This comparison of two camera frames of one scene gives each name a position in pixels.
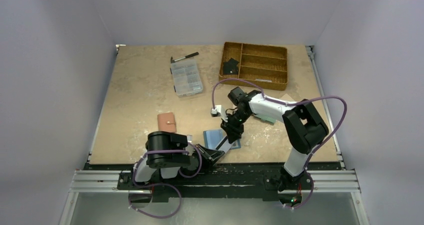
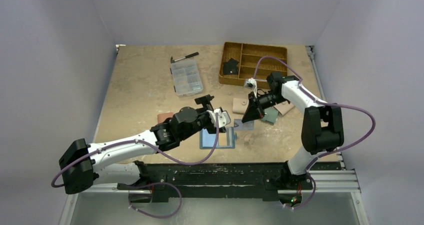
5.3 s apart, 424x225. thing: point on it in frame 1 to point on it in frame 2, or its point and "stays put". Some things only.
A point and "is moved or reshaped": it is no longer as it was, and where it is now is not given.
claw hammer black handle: (172, 60) stays put
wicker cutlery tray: (266, 65) stays put
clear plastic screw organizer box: (186, 77) stays put
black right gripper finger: (233, 132) to (252, 111)
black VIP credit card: (230, 68) stays put
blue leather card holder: (213, 138) is moved or reshaped
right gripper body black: (231, 129) to (257, 105)
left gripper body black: (203, 151) to (205, 107)
